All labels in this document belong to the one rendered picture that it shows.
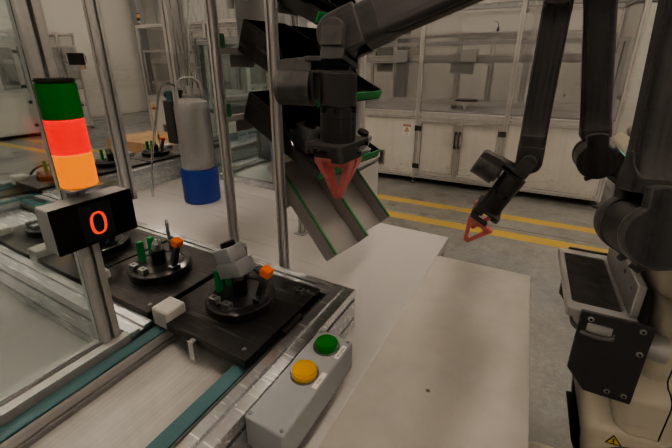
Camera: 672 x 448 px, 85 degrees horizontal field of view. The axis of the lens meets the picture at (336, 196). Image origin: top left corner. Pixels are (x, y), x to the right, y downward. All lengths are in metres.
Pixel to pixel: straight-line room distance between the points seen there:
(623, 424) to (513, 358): 0.20
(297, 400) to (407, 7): 0.58
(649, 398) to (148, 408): 0.84
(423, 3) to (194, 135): 1.22
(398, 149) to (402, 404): 4.21
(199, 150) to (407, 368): 1.19
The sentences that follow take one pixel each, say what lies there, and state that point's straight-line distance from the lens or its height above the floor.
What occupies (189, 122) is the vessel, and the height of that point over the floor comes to 1.21.
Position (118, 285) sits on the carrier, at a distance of 0.97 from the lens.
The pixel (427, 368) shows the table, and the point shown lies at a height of 0.86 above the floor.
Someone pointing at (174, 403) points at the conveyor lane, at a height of 0.92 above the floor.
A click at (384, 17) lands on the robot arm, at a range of 0.57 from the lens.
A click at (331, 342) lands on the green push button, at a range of 0.70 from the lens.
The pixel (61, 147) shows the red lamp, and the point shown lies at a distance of 0.65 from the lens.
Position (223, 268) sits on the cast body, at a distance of 0.77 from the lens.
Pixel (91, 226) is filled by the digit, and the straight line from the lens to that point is 0.68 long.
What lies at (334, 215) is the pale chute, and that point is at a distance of 0.98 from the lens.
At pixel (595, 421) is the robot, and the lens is 0.95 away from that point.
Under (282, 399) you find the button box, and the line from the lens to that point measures 0.64.
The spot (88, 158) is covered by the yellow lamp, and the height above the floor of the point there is 1.30.
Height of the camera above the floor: 1.43
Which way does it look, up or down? 20 degrees down
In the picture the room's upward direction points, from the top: straight up
